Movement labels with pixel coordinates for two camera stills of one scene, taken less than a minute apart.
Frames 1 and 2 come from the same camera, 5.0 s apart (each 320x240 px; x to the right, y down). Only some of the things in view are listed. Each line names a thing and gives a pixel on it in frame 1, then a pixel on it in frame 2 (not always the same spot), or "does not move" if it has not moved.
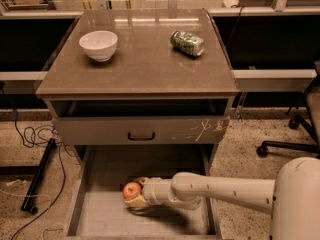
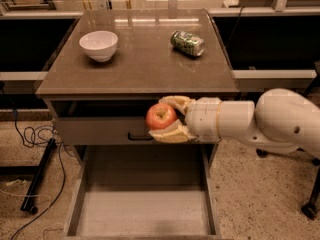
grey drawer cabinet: [148, 103] does not move
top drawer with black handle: [141, 130] does not move
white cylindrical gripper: [151, 190] -> [202, 118]
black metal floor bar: [28, 200] does not move
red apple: [131, 190] -> [160, 116]
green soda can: [187, 43] does not move
